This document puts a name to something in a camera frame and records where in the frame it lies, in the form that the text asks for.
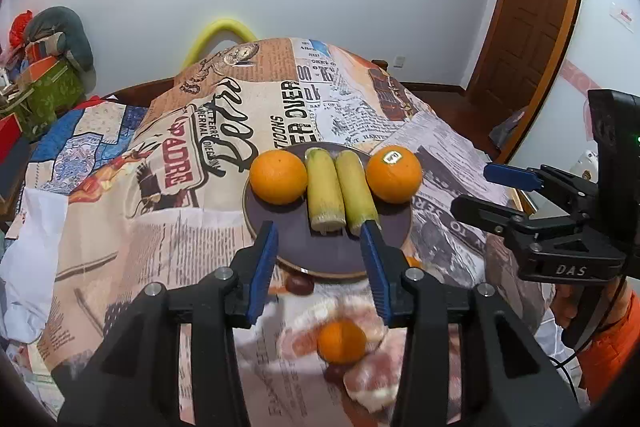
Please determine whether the dark jujube fruit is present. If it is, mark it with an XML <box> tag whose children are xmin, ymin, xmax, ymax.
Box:
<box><xmin>284</xmin><ymin>274</ymin><xmax>314</xmax><ymax>296</ymax></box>

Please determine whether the red box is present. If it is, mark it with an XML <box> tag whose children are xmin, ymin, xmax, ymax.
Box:
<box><xmin>0</xmin><ymin>114</ymin><xmax>22</xmax><ymax>162</ymax></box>

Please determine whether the orange with sticker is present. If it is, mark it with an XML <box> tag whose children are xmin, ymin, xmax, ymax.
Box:
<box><xmin>364</xmin><ymin>145</ymin><xmax>423</xmax><ymax>205</ymax></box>

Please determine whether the blue patchwork quilt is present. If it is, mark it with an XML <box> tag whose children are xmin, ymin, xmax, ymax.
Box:
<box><xmin>25</xmin><ymin>101</ymin><xmax>148</xmax><ymax>195</ymax></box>

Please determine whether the large plain orange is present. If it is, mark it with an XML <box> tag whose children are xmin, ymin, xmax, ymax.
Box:
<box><xmin>248</xmin><ymin>150</ymin><xmax>308</xmax><ymax>206</ymax></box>

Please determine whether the person hand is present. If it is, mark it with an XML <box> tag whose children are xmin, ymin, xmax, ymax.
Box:
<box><xmin>551</xmin><ymin>280</ymin><xmax>628</xmax><ymax>329</ymax></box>

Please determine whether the grey plush toy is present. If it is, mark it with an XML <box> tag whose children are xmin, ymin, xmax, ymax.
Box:
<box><xmin>24</xmin><ymin>6</ymin><xmax>93</xmax><ymax>72</ymax></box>

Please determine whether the newspaper print tablecloth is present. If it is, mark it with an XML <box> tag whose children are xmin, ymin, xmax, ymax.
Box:
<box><xmin>28</xmin><ymin>39</ymin><xmax>547</xmax><ymax>414</ymax></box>

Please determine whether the yellow foam tube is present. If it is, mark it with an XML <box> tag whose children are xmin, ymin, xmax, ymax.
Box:
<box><xmin>182</xmin><ymin>18</ymin><xmax>257</xmax><ymax>68</ymax></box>

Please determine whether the red jujube fruit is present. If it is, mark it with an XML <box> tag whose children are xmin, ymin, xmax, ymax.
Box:
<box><xmin>323</xmin><ymin>364</ymin><xmax>350</xmax><ymax>386</ymax></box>

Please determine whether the brown wooden door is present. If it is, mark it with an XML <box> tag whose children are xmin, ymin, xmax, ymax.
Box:
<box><xmin>466</xmin><ymin>0</ymin><xmax>579</xmax><ymax>160</ymax></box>

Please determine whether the green storage box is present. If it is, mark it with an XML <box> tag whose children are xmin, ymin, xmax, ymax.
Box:
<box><xmin>1</xmin><ymin>58</ymin><xmax>85</xmax><ymax>142</ymax></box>

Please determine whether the green sugarcane piece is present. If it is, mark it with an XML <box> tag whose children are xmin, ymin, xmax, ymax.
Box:
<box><xmin>334</xmin><ymin>150</ymin><xmax>380</xmax><ymax>236</ymax></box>

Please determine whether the small orange kumquat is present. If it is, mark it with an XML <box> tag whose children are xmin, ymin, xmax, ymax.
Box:
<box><xmin>406</xmin><ymin>257</ymin><xmax>422</xmax><ymax>268</ymax></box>

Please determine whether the white cloth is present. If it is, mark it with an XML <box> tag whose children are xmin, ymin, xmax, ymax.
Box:
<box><xmin>1</xmin><ymin>188</ymin><xmax>67</xmax><ymax>343</ymax></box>

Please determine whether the red plastic bag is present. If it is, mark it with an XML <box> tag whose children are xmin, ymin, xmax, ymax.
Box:
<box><xmin>9</xmin><ymin>10</ymin><xmax>34</xmax><ymax>49</ymax></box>

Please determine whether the wall socket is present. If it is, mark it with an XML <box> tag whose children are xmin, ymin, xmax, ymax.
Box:
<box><xmin>394</xmin><ymin>55</ymin><xmax>406</xmax><ymax>68</ymax></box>

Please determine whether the white heart wardrobe door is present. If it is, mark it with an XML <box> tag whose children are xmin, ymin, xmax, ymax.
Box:
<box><xmin>510</xmin><ymin>0</ymin><xmax>639</xmax><ymax>170</ymax></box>

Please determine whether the small mandarin orange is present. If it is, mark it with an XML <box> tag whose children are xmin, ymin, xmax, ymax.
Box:
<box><xmin>317</xmin><ymin>320</ymin><xmax>367</xmax><ymax>365</ymax></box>

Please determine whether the yellow sugarcane piece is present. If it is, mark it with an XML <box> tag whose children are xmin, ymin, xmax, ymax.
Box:
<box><xmin>305</xmin><ymin>147</ymin><xmax>346</xmax><ymax>235</ymax></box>

